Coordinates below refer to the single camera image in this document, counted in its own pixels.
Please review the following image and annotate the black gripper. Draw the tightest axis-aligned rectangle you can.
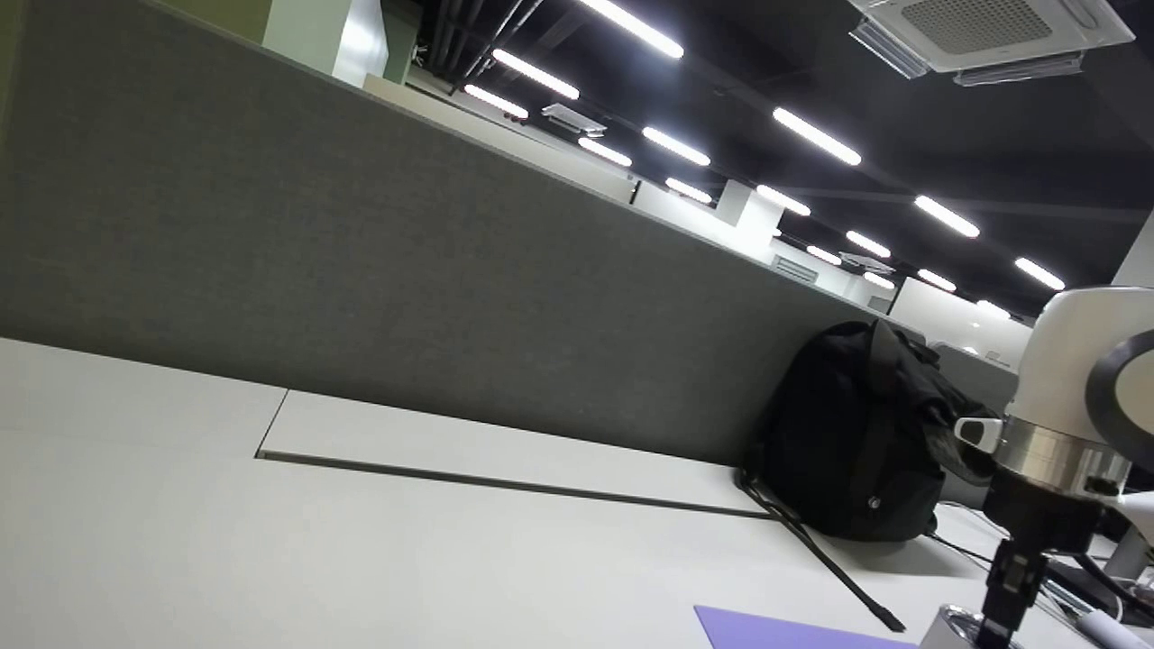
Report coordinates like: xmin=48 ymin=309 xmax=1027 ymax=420
xmin=972 ymin=467 xmax=1096 ymax=649

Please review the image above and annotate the purple mat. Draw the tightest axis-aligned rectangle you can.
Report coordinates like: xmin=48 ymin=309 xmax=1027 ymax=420
xmin=693 ymin=601 xmax=928 ymax=649

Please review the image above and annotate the black backpack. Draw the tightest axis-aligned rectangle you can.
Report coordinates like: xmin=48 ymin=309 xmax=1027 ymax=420
xmin=752 ymin=315 xmax=1003 ymax=544

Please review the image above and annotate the long ceiling light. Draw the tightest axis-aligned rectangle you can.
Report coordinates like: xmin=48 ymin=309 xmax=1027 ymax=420
xmin=577 ymin=133 xmax=636 ymax=174
xmin=752 ymin=181 xmax=816 ymax=220
xmin=907 ymin=190 xmax=985 ymax=240
xmin=637 ymin=122 xmax=714 ymax=170
xmin=912 ymin=263 xmax=964 ymax=297
xmin=661 ymin=174 xmax=717 ymax=209
xmin=491 ymin=44 xmax=583 ymax=106
xmin=461 ymin=79 xmax=532 ymax=122
xmin=839 ymin=226 xmax=899 ymax=263
xmin=1013 ymin=253 xmax=1071 ymax=297
xmin=581 ymin=0 xmax=690 ymax=61
xmin=769 ymin=106 xmax=864 ymax=170

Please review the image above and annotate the ceiling air conditioner unit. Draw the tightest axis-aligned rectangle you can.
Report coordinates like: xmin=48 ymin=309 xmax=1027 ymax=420
xmin=844 ymin=0 xmax=1138 ymax=91

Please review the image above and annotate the grey desk divider panel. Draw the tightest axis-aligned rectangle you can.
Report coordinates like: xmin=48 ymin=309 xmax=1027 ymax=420
xmin=0 ymin=0 xmax=899 ymax=467

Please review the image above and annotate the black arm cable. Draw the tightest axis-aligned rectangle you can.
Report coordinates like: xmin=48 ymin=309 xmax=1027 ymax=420
xmin=1042 ymin=544 xmax=1154 ymax=619

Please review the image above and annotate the black backpack strap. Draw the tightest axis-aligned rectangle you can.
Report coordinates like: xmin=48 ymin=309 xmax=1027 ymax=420
xmin=732 ymin=467 xmax=907 ymax=634

